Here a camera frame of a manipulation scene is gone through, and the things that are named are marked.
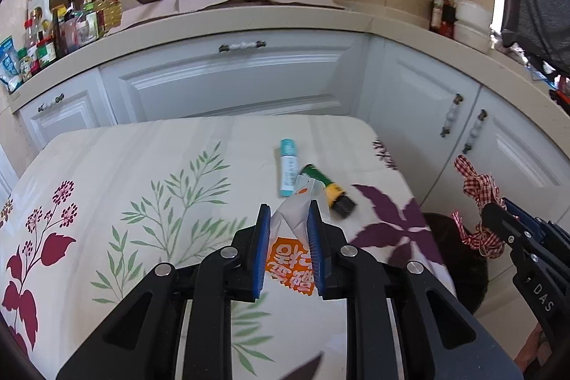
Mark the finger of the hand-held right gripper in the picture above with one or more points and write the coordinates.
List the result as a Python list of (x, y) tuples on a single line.
[(498, 222), (525, 219)]

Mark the red checkered ribbon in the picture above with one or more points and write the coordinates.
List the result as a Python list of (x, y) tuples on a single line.
[(478, 193)]

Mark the white orange printed wrapper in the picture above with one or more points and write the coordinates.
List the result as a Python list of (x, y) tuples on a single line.
[(291, 219)]

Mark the person's right hand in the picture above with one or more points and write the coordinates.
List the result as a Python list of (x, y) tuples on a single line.
[(530, 346)]

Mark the teal tube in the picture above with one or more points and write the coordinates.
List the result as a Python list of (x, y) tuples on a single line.
[(288, 166)]

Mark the red packet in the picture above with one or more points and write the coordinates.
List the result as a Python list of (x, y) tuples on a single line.
[(449, 17)]

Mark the stacked white bowls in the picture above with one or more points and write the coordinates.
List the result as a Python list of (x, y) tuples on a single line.
[(472, 26)]

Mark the green yellow label bottle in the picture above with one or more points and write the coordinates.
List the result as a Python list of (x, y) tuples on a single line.
[(331, 191)]

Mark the dark glass oil bottle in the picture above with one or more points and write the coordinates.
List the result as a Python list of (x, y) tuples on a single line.
[(437, 8)]

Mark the black round stool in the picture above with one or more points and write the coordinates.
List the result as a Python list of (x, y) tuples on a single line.
[(463, 277)]

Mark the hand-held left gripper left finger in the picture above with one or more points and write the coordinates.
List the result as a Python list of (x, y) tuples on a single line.
[(258, 255)]

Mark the blue snack packet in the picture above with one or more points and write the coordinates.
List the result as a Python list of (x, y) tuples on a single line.
[(10, 61)]

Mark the group of condiment bottles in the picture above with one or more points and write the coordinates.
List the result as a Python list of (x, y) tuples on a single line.
[(71, 24)]

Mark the white kitchen cabinet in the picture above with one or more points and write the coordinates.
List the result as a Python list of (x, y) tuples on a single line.
[(222, 77)]

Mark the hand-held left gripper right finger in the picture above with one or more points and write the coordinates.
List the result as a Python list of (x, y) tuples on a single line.
[(317, 251)]

